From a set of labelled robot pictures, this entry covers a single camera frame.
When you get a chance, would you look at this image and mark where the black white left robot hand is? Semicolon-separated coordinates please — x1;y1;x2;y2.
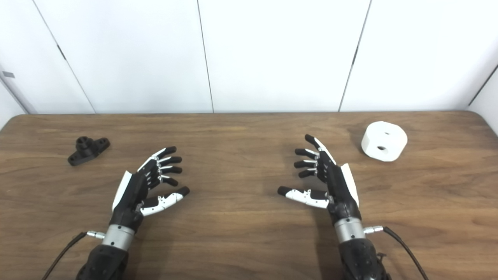
110;146;190;234

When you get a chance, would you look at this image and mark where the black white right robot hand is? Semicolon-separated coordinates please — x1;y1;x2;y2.
277;134;361;226

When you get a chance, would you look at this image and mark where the black plastic holder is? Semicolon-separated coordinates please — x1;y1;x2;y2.
68;136;110;167

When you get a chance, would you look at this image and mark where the round white plastic piece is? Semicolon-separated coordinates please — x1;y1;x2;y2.
361;121;408;163

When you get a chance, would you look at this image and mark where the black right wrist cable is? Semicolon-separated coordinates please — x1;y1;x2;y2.
364;226;429;280

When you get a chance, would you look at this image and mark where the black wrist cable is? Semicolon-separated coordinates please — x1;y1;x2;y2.
364;226;429;280
41;231;106;280

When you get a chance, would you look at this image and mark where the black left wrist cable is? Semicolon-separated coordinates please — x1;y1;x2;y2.
41;231;106;280

